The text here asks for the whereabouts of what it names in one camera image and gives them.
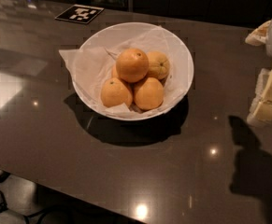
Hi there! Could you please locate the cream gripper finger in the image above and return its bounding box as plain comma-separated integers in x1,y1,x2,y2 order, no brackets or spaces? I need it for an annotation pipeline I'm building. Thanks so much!
247,68,272,127
245,21,271,46

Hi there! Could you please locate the orange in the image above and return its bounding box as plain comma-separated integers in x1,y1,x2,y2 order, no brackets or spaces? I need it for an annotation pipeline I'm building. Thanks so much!
100,77,133,107
116,48,149,83
134,77,164,110
147,51,170,80

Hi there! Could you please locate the white bowl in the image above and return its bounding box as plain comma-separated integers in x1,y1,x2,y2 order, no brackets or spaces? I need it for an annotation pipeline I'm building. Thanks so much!
71,21,195,122

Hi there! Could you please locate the white paper liner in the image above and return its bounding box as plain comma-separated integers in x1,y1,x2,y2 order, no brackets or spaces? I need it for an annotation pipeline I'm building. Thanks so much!
58,26,193,119

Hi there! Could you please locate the black white fiducial marker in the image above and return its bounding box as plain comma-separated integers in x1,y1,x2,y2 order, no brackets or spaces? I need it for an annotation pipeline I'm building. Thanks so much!
55,5,104,24

